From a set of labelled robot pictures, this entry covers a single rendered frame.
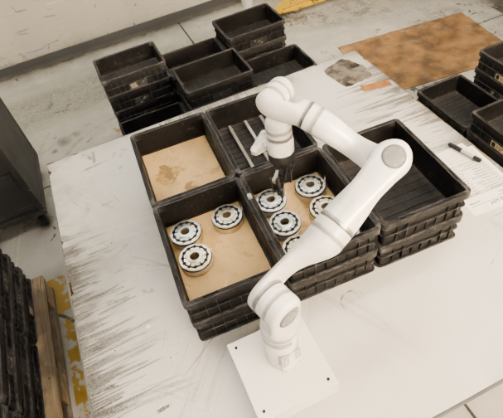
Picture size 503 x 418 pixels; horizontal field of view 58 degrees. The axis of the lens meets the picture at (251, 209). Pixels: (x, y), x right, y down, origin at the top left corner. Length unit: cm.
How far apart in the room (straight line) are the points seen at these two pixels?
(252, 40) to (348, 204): 213
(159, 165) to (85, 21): 290
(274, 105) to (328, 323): 68
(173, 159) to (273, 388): 93
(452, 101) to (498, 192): 120
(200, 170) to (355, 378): 89
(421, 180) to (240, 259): 66
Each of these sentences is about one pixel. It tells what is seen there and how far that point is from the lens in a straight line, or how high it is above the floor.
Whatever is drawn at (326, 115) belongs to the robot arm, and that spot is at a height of 130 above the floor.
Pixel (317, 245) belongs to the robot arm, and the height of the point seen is 115.
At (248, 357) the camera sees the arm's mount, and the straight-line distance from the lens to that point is 131.
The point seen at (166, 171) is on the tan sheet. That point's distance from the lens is 174.
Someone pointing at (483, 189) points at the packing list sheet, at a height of 70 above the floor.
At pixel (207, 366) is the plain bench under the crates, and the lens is 140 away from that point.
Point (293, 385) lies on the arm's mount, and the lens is 128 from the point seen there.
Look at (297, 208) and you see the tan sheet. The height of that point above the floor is 83.
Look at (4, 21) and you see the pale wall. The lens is 451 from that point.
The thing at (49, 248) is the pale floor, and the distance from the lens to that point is 290.
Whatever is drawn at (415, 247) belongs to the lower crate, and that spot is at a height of 73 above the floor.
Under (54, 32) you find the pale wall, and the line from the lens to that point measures 455.
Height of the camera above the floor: 197
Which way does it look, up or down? 48 degrees down
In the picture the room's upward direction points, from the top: 11 degrees counter-clockwise
